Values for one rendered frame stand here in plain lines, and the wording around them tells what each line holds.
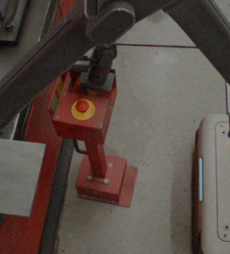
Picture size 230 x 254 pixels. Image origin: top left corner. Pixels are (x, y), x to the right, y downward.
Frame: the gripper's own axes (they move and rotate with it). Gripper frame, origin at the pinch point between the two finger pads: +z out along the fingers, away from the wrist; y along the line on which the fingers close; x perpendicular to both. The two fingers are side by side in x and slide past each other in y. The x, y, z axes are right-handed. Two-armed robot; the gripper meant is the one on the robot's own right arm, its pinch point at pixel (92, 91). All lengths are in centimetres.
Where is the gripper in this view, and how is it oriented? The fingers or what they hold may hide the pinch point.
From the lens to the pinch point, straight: 144.2
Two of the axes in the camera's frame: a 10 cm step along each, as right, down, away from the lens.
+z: -2.1, 4.0, 8.9
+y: -9.5, -2.9, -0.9
